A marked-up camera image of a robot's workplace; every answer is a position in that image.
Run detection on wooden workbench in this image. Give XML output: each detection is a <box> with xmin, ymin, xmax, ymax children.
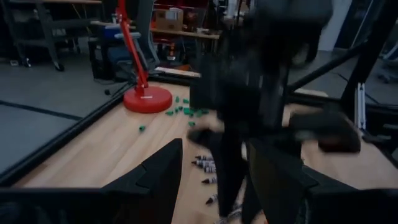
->
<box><xmin>90</xmin><ymin>20</ymin><xmax>221</xmax><ymax>40</ymax></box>

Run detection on black-legged rolling table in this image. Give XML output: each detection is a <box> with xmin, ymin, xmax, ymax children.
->
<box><xmin>0</xmin><ymin>0</ymin><xmax>103</xmax><ymax>72</ymax></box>

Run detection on cardboard box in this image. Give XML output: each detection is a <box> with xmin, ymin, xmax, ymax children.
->
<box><xmin>154</xmin><ymin>8</ymin><xmax>185</xmax><ymax>32</ymax></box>

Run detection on red desk lamp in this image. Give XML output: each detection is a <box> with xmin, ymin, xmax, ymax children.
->
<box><xmin>115</xmin><ymin>0</ymin><xmax>174</xmax><ymax>114</ymax></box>

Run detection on pile of grey sticks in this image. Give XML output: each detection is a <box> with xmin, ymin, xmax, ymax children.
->
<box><xmin>214</xmin><ymin>203</ymin><xmax>243</xmax><ymax>224</ymax></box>

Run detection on silver aluminium extrusion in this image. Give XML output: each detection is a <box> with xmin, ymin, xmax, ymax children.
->
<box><xmin>356</xmin><ymin>82</ymin><xmax>367</xmax><ymax>130</ymax></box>

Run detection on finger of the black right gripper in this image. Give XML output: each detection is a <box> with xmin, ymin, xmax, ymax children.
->
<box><xmin>241</xmin><ymin>174</ymin><xmax>265</xmax><ymax>224</ymax></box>
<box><xmin>216</xmin><ymin>136</ymin><xmax>248</xmax><ymax>218</ymax></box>

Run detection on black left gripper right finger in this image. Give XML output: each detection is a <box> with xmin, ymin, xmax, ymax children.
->
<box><xmin>248</xmin><ymin>138</ymin><xmax>349</xmax><ymax>224</ymax></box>

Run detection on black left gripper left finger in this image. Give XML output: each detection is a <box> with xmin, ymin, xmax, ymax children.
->
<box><xmin>102</xmin><ymin>138</ymin><xmax>183</xmax><ymax>224</ymax></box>

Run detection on grey office chair blue seat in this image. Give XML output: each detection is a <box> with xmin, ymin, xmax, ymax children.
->
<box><xmin>105</xmin><ymin>0</ymin><xmax>162</xmax><ymax>82</ymax></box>

